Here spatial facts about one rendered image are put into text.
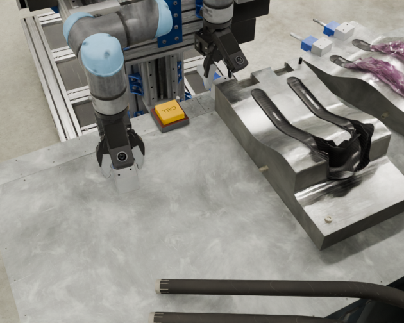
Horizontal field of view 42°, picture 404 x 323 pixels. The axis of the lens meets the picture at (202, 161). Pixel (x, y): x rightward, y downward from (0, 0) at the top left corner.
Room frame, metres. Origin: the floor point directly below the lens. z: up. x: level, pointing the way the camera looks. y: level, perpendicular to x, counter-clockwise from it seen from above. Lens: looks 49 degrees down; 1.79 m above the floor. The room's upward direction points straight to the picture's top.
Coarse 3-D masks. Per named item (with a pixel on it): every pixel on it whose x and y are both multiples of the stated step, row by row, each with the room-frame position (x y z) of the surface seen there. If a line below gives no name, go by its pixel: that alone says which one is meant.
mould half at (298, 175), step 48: (240, 96) 1.00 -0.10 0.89; (288, 96) 1.00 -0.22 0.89; (240, 144) 0.91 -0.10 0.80; (288, 144) 0.80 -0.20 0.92; (336, 144) 0.79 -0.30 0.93; (384, 144) 0.81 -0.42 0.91; (288, 192) 0.72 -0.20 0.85; (336, 192) 0.71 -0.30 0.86; (384, 192) 0.71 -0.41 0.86; (336, 240) 0.61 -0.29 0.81
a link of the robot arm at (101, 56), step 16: (80, 48) 0.83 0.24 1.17; (96, 48) 0.79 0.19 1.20; (112, 48) 0.79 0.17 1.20; (80, 64) 0.81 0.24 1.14; (96, 64) 0.76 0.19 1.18; (112, 64) 0.77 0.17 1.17; (96, 80) 0.76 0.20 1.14; (112, 80) 0.77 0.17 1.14; (96, 96) 0.77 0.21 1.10; (112, 96) 0.77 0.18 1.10
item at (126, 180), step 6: (126, 168) 0.79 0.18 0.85; (132, 168) 0.79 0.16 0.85; (114, 174) 0.77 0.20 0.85; (120, 174) 0.77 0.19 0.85; (126, 174) 0.77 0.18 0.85; (132, 174) 0.77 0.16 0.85; (120, 180) 0.75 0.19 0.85; (126, 180) 0.76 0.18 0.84; (132, 180) 0.76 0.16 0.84; (120, 186) 0.75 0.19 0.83; (126, 186) 0.76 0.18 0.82; (132, 186) 0.76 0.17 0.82; (138, 186) 0.77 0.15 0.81; (120, 192) 0.75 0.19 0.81
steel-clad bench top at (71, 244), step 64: (192, 128) 0.97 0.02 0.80; (0, 192) 0.76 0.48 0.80; (64, 192) 0.76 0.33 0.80; (128, 192) 0.76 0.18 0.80; (192, 192) 0.76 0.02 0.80; (256, 192) 0.76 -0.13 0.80; (64, 256) 0.58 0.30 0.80; (128, 256) 0.58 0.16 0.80; (192, 256) 0.58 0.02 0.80; (256, 256) 0.58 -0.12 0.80; (320, 256) 0.58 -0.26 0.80; (384, 256) 0.58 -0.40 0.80; (64, 320) 0.44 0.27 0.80; (128, 320) 0.44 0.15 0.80
